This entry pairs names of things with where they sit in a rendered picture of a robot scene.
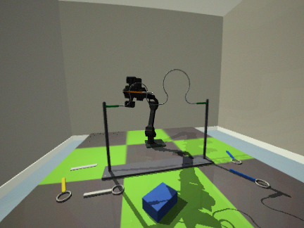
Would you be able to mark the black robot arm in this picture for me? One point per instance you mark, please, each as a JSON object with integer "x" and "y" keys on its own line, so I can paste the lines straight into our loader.
{"x": 149, "y": 131}

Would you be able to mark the blue box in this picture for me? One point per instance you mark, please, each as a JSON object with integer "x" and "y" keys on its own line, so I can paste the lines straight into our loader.
{"x": 159, "y": 201}

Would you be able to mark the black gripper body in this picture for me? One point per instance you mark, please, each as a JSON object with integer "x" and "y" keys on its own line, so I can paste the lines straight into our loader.
{"x": 131, "y": 81}

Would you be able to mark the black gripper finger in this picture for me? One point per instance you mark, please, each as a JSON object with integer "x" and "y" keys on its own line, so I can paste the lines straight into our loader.
{"x": 127, "y": 88}
{"x": 127, "y": 96}

